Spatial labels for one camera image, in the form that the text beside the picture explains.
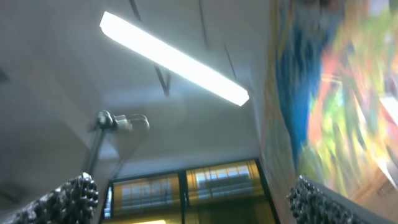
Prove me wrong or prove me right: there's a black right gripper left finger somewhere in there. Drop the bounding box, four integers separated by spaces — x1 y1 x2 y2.
4 172 99 224

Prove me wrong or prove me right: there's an overhead camera on stand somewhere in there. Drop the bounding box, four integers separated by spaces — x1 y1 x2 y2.
81 110 150 176

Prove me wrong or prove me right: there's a colourful wall mural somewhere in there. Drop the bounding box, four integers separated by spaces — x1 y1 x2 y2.
261 0 397 223

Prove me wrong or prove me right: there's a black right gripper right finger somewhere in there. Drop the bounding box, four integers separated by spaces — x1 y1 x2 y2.
287 175 397 224

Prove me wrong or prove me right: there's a white ceiling light tube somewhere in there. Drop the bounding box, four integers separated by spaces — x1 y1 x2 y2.
99 11 249 106

